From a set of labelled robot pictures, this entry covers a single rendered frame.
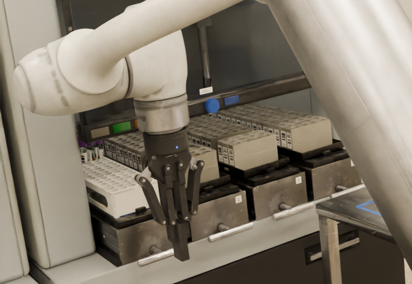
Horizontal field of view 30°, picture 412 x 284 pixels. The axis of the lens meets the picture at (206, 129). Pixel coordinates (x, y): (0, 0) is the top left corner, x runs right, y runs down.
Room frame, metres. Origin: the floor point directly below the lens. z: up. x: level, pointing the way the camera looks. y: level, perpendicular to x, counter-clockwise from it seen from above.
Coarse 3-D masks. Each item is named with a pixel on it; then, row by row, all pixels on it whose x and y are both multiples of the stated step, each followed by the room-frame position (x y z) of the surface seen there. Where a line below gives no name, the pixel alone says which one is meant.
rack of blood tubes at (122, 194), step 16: (96, 160) 1.63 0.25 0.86; (112, 160) 1.61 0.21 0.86; (96, 176) 1.51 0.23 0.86; (112, 176) 1.51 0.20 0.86; (128, 176) 1.48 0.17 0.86; (96, 192) 1.56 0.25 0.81; (112, 192) 1.39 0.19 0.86; (128, 192) 1.39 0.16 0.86; (112, 208) 1.38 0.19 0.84; (128, 208) 1.39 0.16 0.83
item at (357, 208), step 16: (352, 192) 1.35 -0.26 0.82; (368, 192) 1.34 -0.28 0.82; (320, 208) 1.30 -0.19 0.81; (336, 208) 1.28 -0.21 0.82; (352, 208) 1.27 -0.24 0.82; (368, 208) 1.26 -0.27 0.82; (320, 224) 1.31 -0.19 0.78; (336, 224) 1.31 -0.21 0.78; (352, 224) 1.23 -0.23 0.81; (368, 224) 1.19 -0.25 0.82; (384, 224) 1.18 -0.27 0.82; (336, 240) 1.30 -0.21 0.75; (336, 256) 1.30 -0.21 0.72; (336, 272) 1.30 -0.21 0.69
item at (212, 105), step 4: (208, 100) 1.51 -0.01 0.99; (212, 100) 1.51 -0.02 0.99; (216, 100) 1.52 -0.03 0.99; (208, 104) 1.51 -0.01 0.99; (212, 104) 1.51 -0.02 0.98; (216, 104) 1.52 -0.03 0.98; (208, 108) 1.51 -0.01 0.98; (212, 108) 1.51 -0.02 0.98; (216, 108) 1.52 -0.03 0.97; (208, 112) 1.52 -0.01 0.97; (212, 112) 1.51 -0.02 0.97
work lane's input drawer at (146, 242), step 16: (96, 208) 1.45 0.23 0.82; (144, 208) 1.40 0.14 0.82; (96, 224) 1.42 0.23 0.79; (112, 224) 1.38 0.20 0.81; (128, 224) 1.35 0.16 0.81; (144, 224) 1.36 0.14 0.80; (112, 240) 1.36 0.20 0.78; (128, 240) 1.35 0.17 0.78; (144, 240) 1.36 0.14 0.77; (160, 240) 1.38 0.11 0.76; (128, 256) 1.34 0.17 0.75; (144, 256) 1.36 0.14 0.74; (160, 256) 1.33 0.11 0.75
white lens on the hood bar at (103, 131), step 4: (100, 128) 1.40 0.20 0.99; (104, 128) 1.41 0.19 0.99; (108, 128) 1.41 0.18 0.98; (92, 132) 1.39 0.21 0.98; (96, 132) 1.40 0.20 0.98; (100, 132) 1.40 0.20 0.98; (104, 132) 1.41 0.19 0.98; (108, 132) 1.41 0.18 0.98; (92, 136) 1.39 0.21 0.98; (96, 136) 1.40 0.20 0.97; (100, 136) 1.40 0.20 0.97
